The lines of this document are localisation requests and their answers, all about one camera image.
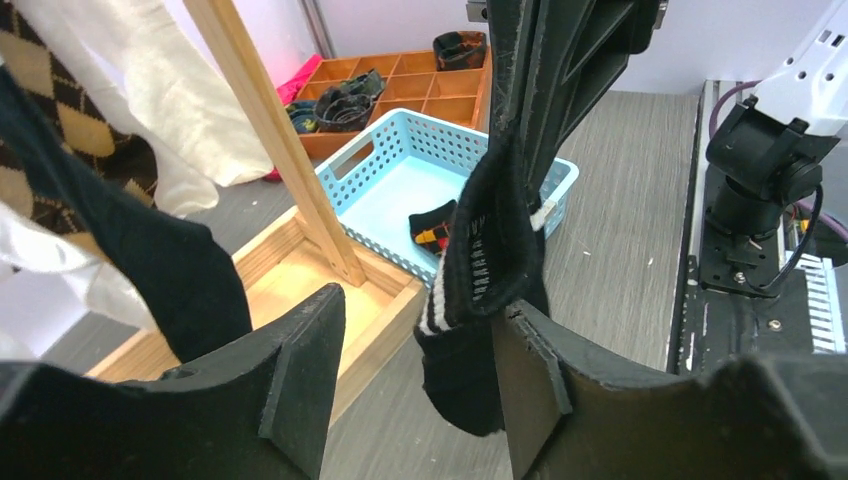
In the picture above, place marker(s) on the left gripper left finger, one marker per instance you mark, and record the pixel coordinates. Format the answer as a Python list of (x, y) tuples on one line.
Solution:
[(256, 408)]

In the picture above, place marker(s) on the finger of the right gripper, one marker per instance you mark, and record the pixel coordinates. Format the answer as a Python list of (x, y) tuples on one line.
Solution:
[(511, 26), (578, 50)]

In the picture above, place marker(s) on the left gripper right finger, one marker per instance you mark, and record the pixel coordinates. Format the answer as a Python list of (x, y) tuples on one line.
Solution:
[(573, 409)]

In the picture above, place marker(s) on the black sock white stripes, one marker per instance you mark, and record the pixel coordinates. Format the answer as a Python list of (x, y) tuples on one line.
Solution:
[(188, 282)]

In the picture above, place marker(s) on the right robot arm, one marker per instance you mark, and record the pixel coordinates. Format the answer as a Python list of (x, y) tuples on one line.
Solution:
[(811, 84)]

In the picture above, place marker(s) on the wooden compartment tray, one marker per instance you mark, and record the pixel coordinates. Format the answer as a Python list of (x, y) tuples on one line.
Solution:
[(412, 82)]

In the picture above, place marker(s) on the rolled dark sock right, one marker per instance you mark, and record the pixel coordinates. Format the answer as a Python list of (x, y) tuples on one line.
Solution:
[(370, 83)]

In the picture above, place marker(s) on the light blue plastic basket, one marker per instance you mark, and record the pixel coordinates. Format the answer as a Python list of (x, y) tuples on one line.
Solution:
[(405, 163)]

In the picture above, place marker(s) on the wooden hanging rack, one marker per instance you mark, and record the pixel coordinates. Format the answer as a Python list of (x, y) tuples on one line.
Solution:
[(306, 247)]

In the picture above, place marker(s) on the rolled dark sock centre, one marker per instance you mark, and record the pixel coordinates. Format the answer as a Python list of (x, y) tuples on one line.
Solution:
[(337, 111)]

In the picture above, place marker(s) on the red yellow argyle sock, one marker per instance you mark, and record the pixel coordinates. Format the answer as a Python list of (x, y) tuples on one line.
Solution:
[(431, 230)]

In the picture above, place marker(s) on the rolled dark sock in tray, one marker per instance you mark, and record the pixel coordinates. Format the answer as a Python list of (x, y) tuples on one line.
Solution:
[(302, 116)]

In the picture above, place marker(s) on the pink cloth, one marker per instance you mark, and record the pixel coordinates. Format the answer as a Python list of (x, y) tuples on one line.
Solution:
[(289, 91)]

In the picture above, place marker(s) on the white sock middle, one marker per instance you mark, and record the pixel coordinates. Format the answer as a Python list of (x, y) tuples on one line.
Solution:
[(93, 282)]

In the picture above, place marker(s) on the white sock right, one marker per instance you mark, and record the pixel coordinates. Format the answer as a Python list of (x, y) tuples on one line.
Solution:
[(148, 79)]

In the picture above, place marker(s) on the brown argyle sock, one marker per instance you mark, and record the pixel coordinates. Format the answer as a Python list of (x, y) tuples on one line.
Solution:
[(123, 159)]

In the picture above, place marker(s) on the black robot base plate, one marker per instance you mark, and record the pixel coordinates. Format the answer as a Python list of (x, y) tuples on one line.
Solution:
[(760, 268)]

